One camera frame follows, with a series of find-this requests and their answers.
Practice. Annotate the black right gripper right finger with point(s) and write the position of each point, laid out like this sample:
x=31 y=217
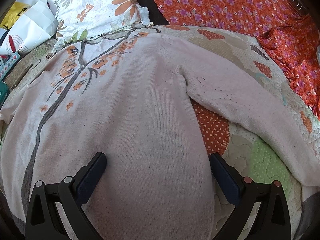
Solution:
x=272 y=220

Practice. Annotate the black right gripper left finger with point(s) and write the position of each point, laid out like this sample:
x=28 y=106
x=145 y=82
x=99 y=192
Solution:
x=43 y=219

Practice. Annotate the pale pink knit sweater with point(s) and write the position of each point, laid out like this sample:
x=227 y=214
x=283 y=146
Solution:
x=120 y=129

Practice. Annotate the teal packaged box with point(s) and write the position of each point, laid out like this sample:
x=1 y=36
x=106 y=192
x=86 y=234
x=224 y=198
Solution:
x=4 y=92

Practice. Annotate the light blue game box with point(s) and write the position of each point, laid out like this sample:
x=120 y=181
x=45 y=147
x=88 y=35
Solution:
x=7 y=63

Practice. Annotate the heart patterned quilt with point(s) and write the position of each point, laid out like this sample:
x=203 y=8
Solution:
x=250 y=142

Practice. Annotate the orange floral bedsheet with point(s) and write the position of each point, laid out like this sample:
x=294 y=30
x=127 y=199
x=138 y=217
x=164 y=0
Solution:
x=289 y=38

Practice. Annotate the yellow plastic bag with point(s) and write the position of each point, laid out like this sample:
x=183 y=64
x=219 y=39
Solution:
x=16 y=10

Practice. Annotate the white floral pillow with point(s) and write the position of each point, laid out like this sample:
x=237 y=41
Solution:
x=80 y=20

